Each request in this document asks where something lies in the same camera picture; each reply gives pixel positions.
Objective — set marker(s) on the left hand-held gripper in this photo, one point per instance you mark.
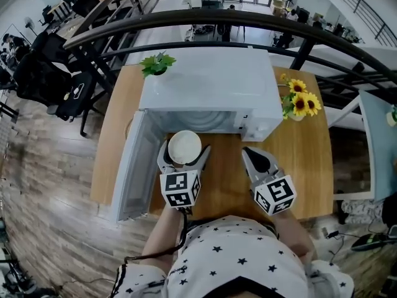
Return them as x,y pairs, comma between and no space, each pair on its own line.
180,186

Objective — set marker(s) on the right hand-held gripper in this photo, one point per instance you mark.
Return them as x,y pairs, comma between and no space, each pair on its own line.
276,194

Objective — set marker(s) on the white bowl of food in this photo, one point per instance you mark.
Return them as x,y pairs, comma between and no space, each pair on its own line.
185,146

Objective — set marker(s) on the white microwave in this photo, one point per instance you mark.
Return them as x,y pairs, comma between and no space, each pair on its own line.
204,82

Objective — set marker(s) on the person's right forearm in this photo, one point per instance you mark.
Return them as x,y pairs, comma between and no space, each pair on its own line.
296,237

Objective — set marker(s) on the person's left forearm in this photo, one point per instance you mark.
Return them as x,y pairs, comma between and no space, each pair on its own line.
164,231

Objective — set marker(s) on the sunflower bouquet in vase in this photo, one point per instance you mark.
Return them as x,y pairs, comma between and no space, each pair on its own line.
302,102

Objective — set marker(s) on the white star-print shirt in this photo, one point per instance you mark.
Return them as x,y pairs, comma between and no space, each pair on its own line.
235,259

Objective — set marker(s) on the small green potted plant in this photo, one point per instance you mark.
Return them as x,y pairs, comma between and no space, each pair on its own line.
156,64

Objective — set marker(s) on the patterned cloth pile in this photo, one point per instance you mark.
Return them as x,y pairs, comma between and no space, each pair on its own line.
364,211

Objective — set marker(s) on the light blue side table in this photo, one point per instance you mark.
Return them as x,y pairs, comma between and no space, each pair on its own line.
376,141

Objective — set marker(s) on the black and green floor device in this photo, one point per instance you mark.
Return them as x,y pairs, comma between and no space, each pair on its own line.
370,242

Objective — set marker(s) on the small green plant pot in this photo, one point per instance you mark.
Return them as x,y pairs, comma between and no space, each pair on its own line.
392,115

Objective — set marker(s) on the black metal railing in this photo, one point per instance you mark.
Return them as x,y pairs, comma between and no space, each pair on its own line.
217,16

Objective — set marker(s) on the black office chair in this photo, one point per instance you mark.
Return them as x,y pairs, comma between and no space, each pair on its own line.
46,73

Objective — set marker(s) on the standing fan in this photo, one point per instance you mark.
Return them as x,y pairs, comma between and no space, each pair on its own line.
29,23

